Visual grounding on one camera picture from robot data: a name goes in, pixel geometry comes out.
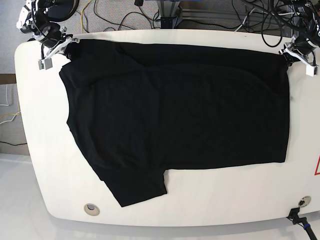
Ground black round stand base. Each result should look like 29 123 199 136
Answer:
47 0 80 23

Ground yellow cable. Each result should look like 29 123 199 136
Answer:
80 0 94 34

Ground right table grommet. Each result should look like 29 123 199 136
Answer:
298 196 312 208

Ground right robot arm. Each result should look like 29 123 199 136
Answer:
16 0 80 69

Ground table grommet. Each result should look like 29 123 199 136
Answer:
298 196 312 208
84 203 100 217

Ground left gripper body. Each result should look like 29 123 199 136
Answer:
279 36 318 66

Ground black clamp with cable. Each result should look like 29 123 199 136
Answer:
286 207 318 240

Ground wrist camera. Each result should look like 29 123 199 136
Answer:
305 65 318 77
38 58 53 70

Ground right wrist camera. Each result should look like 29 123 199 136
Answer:
38 58 53 70

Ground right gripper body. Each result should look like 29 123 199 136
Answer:
33 23 80 59

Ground black T-shirt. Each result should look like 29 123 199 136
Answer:
59 39 290 207

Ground left table grommet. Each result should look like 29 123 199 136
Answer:
84 203 100 217

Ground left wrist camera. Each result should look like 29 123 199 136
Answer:
305 65 318 77

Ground white cable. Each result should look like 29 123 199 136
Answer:
233 7 293 33

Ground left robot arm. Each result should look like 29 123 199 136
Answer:
260 0 320 76

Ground aluminium frame post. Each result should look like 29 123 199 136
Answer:
156 0 183 29

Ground red warning sticker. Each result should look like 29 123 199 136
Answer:
314 157 320 176

